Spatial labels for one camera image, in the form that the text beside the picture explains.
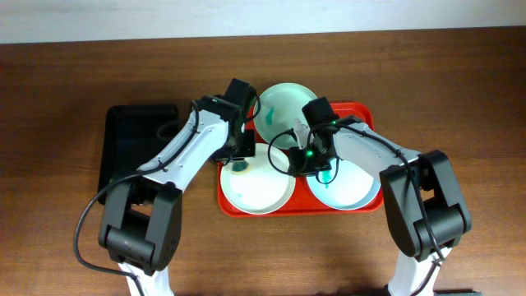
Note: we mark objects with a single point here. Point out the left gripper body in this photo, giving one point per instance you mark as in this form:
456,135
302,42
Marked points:
242,147

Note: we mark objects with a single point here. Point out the black plastic tray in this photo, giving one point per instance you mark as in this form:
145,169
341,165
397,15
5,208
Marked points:
133,135

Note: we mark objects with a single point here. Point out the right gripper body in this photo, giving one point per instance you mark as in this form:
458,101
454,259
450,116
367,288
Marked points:
310,159

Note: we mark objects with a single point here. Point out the light blue plate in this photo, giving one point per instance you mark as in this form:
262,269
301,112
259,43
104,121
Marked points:
344,187

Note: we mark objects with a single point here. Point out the mint green plate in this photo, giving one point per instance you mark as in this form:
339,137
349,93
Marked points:
280,105

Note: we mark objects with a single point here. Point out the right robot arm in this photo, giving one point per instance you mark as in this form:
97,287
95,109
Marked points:
425,209

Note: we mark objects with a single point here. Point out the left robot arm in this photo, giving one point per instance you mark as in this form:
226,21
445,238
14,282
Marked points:
142,219

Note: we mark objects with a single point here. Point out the green yellow sponge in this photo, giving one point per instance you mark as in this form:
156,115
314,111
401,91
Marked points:
240,167

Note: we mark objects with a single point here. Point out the white plate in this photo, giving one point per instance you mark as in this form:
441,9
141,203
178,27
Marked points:
258,189

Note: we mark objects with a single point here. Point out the red plastic tray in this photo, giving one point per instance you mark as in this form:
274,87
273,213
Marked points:
303,201

